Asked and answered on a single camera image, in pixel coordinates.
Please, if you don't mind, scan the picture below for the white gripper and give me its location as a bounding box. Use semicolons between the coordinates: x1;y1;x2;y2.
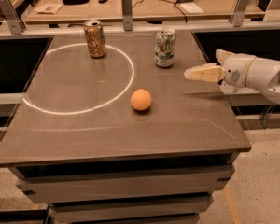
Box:
184;49;256;88

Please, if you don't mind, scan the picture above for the white green 7up can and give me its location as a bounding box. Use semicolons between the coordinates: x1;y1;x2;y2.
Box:
155;28;176;68

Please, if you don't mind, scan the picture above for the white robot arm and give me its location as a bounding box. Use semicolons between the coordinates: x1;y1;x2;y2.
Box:
184;49;280;105

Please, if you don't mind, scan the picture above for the brown gold soda can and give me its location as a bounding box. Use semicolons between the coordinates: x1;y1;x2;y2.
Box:
84;20;106;58

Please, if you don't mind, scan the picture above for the orange ball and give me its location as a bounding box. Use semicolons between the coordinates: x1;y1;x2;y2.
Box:
131;89;151;111

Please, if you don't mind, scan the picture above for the grey table base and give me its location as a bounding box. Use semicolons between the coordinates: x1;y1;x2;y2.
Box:
13;154;234;224

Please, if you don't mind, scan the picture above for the black cloth bundle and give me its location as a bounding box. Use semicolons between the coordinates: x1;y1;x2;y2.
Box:
63;0;90;5

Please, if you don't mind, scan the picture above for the brown paper packet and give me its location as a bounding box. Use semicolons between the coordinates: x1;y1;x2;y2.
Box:
35;3;63;14

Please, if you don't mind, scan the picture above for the right metal bracket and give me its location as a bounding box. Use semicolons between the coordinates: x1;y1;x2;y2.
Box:
230;0;249;27

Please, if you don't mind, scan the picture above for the metal bracket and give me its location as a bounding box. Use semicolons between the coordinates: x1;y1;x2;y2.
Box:
121;0;133;31
0;0;26;35
230;0;249;27

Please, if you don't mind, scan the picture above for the middle metal bracket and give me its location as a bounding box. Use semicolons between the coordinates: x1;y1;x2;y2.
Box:
121;0;133;31

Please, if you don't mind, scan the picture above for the left metal bracket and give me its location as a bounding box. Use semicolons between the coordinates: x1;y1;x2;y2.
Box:
0;0;26;35

